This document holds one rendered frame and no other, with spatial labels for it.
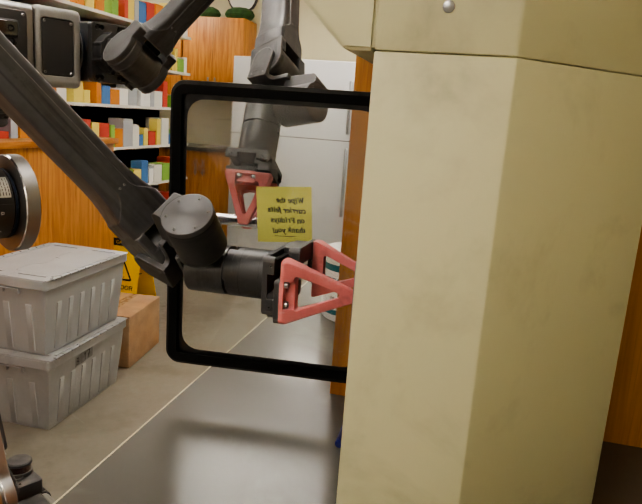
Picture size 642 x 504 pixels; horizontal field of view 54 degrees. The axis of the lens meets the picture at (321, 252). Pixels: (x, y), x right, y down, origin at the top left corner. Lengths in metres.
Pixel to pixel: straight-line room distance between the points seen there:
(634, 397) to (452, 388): 0.46
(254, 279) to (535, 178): 0.32
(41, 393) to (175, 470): 2.10
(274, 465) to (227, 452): 0.06
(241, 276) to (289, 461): 0.25
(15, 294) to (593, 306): 2.41
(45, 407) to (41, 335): 0.31
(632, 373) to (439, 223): 0.51
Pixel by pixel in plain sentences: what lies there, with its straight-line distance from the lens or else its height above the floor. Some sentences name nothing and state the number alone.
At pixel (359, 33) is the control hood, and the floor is 1.42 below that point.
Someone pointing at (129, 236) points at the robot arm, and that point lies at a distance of 0.76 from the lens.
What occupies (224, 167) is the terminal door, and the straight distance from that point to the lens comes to 0.88.
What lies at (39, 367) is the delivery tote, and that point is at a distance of 2.81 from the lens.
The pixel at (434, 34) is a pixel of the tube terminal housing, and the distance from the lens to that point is 0.53.
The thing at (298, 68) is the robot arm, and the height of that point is 1.42.
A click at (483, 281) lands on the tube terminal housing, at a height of 1.23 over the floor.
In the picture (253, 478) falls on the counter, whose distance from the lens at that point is 0.79.
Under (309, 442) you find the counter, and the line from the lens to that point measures 0.86.
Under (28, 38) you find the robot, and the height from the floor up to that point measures 1.46.
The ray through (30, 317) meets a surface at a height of 0.49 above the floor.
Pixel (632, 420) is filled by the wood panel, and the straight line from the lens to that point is 1.00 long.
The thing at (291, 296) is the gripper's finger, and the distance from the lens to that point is 0.66.
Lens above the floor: 1.36
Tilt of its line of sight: 12 degrees down
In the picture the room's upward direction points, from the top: 4 degrees clockwise
